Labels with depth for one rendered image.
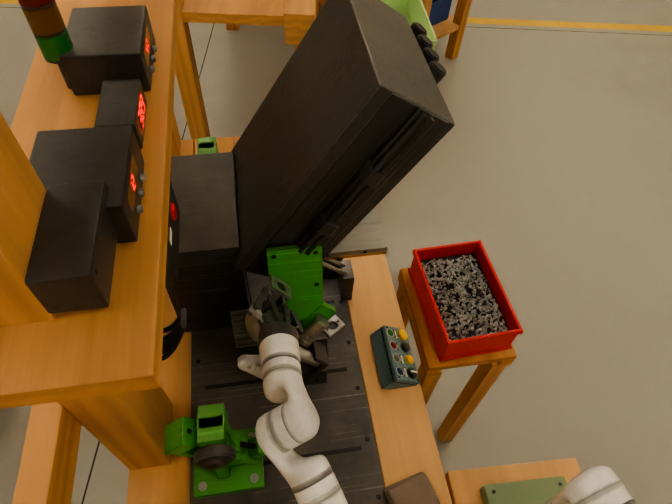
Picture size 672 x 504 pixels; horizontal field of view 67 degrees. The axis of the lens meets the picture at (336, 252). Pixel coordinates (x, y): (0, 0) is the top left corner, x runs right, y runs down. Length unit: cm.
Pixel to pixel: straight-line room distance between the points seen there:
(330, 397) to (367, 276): 37
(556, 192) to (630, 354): 102
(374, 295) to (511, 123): 237
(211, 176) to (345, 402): 63
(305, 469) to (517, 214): 238
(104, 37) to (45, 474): 71
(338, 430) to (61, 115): 87
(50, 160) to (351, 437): 86
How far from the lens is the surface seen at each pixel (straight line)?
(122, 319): 69
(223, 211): 117
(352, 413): 128
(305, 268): 108
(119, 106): 89
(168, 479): 129
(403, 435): 128
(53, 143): 82
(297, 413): 84
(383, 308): 141
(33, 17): 97
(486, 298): 152
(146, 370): 64
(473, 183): 311
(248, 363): 98
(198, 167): 128
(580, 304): 279
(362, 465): 125
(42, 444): 96
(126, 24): 104
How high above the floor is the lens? 210
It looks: 53 degrees down
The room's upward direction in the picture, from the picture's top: 4 degrees clockwise
